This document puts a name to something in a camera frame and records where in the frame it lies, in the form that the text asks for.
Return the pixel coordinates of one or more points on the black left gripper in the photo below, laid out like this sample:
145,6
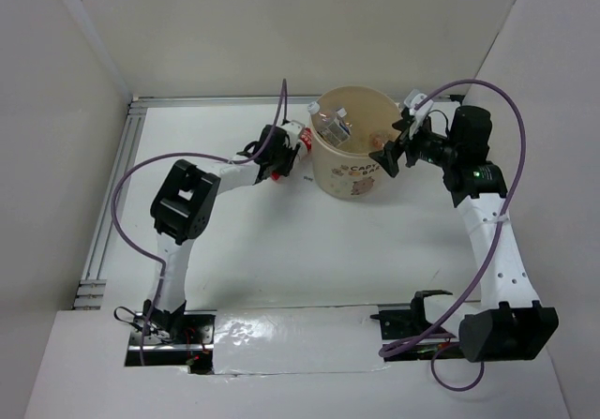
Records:
291,156

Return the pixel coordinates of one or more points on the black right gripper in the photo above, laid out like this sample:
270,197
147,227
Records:
388,157

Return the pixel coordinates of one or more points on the red cap bottle red label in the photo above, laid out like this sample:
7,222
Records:
378,139

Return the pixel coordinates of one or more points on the clear bottle blue white label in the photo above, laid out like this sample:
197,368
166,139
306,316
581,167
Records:
327,125

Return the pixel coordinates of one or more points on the clear bottle white cap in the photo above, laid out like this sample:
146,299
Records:
342,116

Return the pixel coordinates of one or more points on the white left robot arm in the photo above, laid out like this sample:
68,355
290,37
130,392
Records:
183,206

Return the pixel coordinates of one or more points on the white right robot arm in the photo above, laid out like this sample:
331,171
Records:
499,317

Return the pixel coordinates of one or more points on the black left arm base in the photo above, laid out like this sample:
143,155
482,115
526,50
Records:
191,345

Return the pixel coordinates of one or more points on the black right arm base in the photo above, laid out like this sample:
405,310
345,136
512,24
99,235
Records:
400,325

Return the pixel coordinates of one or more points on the cream cartoon capybara bin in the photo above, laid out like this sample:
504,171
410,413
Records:
347,172

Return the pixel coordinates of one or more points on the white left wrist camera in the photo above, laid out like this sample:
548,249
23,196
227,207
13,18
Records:
294,131

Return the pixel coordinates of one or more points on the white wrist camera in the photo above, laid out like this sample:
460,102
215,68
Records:
417,106
294,131

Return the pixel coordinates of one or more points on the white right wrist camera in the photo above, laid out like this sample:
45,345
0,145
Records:
417,106

